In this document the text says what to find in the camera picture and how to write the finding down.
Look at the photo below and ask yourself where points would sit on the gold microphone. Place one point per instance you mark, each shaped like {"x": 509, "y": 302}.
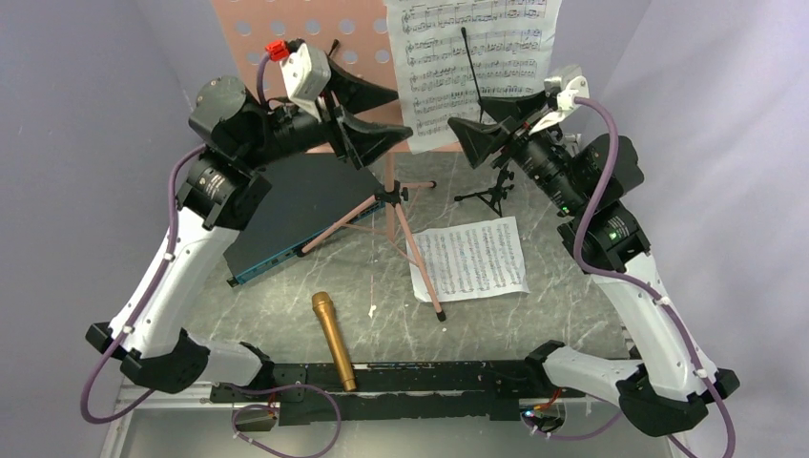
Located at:
{"x": 325, "y": 311}

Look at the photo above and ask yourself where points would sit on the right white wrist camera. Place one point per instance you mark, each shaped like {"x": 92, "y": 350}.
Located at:
{"x": 562, "y": 87}

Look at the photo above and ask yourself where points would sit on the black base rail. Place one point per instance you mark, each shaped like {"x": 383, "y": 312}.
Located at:
{"x": 498, "y": 390}

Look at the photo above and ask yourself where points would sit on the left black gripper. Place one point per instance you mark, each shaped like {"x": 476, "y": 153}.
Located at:
{"x": 363, "y": 140}

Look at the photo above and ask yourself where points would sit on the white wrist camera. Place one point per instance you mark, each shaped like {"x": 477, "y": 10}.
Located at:
{"x": 303, "y": 69}
{"x": 562, "y": 87}

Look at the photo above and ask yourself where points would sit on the black microphone stand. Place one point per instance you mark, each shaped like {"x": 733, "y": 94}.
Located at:
{"x": 493, "y": 196}

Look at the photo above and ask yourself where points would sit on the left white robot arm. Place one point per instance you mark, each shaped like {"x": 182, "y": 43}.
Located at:
{"x": 224, "y": 186}

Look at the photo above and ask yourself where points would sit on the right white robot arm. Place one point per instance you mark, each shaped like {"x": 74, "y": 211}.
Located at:
{"x": 670, "y": 383}

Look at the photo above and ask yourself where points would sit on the sheet music page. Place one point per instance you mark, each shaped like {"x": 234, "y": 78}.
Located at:
{"x": 448, "y": 54}
{"x": 475, "y": 260}

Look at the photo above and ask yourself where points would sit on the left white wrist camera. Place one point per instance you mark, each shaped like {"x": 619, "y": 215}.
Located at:
{"x": 303, "y": 69}

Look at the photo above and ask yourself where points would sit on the pink music stand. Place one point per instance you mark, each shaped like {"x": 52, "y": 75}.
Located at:
{"x": 359, "y": 26}

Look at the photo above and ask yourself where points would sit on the black blue flat box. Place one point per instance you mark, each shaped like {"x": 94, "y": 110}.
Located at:
{"x": 309, "y": 193}

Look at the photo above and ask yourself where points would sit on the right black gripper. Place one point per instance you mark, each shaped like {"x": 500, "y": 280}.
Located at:
{"x": 479, "y": 140}

